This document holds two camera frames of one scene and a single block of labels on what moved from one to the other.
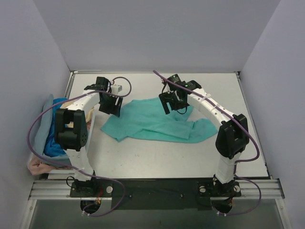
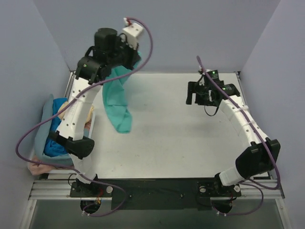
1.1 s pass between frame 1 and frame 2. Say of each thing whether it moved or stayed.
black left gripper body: moved
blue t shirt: stayed
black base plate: stayed
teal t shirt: moved
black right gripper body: moved
